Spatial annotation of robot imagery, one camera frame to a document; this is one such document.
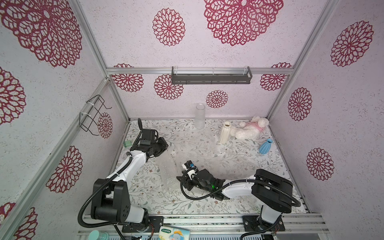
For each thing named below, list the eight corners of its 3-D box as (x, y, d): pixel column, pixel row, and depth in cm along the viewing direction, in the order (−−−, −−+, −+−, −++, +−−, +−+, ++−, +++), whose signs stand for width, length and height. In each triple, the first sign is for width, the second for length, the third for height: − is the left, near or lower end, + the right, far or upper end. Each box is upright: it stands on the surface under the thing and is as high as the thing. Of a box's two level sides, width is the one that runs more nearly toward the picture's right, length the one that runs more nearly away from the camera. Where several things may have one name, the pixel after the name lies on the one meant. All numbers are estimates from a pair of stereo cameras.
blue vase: (258, 154, 102) (265, 143, 93) (259, 148, 106) (266, 137, 96) (265, 156, 102) (272, 145, 92) (265, 149, 105) (272, 139, 95)
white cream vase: (219, 143, 108) (223, 127, 94) (220, 137, 112) (224, 120, 98) (225, 144, 107) (230, 128, 94) (226, 138, 111) (231, 122, 97)
